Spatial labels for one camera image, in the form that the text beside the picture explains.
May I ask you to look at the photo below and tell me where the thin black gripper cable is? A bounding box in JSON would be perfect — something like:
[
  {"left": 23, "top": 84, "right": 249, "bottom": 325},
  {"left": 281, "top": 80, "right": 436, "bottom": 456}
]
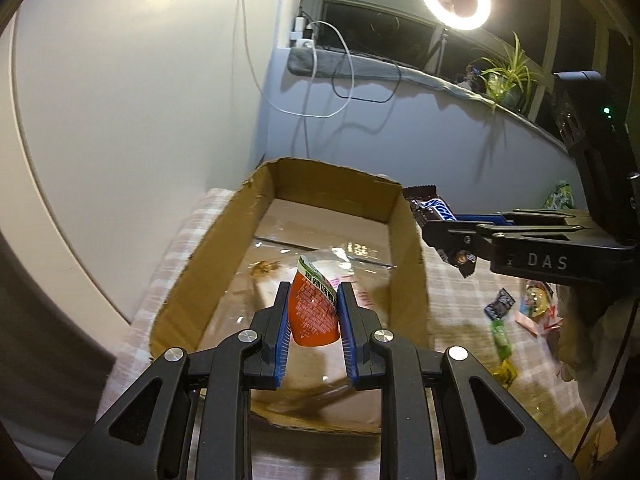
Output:
[{"left": 570, "top": 305, "right": 632, "bottom": 466}]

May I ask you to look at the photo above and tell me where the small black snack packet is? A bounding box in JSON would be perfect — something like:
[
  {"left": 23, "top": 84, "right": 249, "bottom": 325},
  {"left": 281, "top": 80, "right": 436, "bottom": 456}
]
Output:
[{"left": 484, "top": 287, "right": 516, "bottom": 321}]

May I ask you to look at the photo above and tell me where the orange snack packet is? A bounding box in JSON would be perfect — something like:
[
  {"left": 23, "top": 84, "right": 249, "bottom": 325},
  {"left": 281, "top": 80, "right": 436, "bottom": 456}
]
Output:
[{"left": 290, "top": 255, "right": 343, "bottom": 348}]

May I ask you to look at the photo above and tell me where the potted spider plant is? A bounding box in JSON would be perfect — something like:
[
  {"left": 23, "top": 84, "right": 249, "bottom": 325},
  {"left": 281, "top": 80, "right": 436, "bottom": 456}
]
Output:
[{"left": 475, "top": 32, "right": 546, "bottom": 113}]

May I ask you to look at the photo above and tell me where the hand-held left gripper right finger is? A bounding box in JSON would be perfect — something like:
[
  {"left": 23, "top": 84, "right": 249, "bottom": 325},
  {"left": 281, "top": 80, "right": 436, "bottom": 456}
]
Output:
[{"left": 337, "top": 281, "right": 578, "bottom": 480}]

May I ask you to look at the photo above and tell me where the ring light stand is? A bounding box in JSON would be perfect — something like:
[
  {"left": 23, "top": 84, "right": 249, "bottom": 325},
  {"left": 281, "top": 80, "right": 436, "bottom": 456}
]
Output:
[{"left": 425, "top": 27, "right": 448, "bottom": 78}]

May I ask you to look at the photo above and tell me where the green patterned snack packet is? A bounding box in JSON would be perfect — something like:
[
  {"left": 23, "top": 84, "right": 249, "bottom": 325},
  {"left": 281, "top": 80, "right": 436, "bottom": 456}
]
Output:
[{"left": 542, "top": 180, "right": 573, "bottom": 209}]

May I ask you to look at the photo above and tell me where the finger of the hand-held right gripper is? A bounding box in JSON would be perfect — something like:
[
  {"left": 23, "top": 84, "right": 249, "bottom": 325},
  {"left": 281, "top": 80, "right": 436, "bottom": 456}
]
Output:
[
  {"left": 452, "top": 208, "right": 593, "bottom": 226},
  {"left": 422, "top": 221, "right": 596, "bottom": 277}
]

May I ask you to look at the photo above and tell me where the dark chocolate bar blue label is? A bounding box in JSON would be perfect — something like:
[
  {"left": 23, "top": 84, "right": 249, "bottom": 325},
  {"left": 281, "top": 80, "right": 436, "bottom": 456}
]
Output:
[{"left": 402, "top": 185, "right": 476, "bottom": 278}]

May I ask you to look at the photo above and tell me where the brown carton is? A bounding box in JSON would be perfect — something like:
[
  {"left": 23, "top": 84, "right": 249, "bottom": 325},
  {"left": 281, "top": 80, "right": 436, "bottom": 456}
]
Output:
[{"left": 580, "top": 417, "right": 621, "bottom": 480}]

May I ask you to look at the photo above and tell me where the checked tablecloth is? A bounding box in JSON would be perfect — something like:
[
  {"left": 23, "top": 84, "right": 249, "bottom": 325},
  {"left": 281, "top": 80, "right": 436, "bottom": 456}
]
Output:
[{"left": 95, "top": 187, "right": 621, "bottom": 480}]

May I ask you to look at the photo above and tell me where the short white cable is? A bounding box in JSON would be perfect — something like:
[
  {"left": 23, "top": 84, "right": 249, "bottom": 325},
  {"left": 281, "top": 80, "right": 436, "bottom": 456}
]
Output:
[{"left": 300, "top": 35, "right": 321, "bottom": 163}]

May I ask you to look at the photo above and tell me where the long white cable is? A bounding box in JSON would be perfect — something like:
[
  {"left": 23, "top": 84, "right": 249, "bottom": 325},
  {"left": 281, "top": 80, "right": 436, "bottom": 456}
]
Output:
[{"left": 239, "top": 0, "right": 356, "bottom": 118}]

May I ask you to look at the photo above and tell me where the black looped cable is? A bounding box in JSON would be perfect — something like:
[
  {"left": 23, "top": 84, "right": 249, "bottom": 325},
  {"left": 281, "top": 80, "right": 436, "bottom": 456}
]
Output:
[{"left": 330, "top": 50, "right": 403, "bottom": 104}]

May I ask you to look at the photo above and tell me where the cardboard box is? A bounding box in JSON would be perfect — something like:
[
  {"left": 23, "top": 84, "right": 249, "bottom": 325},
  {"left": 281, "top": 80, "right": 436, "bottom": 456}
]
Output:
[{"left": 149, "top": 157, "right": 433, "bottom": 436}]

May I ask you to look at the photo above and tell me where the window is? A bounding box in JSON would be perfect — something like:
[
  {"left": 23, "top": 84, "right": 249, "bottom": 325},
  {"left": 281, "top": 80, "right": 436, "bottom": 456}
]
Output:
[{"left": 300, "top": 0, "right": 640, "bottom": 133}]

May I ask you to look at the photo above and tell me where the clear snack bag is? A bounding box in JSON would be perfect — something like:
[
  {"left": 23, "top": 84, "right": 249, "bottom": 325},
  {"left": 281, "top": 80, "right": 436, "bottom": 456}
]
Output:
[{"left": 517, "top": 280, "right": 556, "bottom": 321}]

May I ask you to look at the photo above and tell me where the green candy packet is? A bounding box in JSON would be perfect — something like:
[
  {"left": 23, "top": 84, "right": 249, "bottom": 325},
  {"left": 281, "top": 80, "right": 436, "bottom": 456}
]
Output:
[{"left": 490, "top": 321, "right": 512, "bottom": 363}]

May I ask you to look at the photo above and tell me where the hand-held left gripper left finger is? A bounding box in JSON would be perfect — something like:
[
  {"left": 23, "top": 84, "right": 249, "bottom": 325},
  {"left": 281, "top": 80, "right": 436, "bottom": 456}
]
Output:
[{"left": 52, "top": 281, "right": 292, "bottom": 480}]

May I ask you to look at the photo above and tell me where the white cloth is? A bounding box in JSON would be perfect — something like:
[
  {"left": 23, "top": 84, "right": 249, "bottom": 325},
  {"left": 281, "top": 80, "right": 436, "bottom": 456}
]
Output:
[{"left": 552, "top": 285, "right": 628, "bottom": 411}]

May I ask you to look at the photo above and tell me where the grey windowsill cloth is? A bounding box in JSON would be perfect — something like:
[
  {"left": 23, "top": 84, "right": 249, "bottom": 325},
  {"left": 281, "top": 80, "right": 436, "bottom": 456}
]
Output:
[{"left": 286, "top": 44, "right": 573, "bottom": 153}]

